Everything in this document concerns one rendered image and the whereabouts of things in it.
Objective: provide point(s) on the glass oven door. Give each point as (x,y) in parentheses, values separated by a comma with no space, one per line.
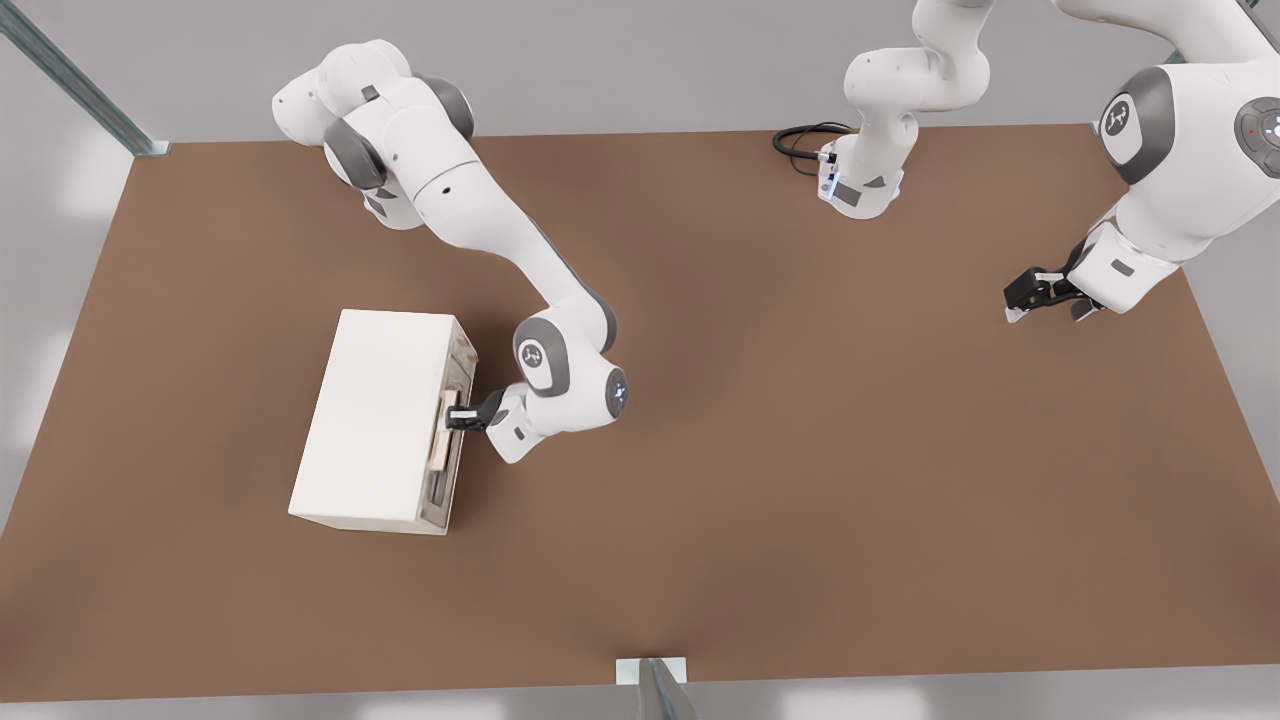
(452,495)

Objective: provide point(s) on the white oven body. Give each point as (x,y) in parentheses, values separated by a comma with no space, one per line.
(375,415)

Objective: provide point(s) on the silver frame post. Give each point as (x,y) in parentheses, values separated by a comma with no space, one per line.
(657,690)
(70,78)

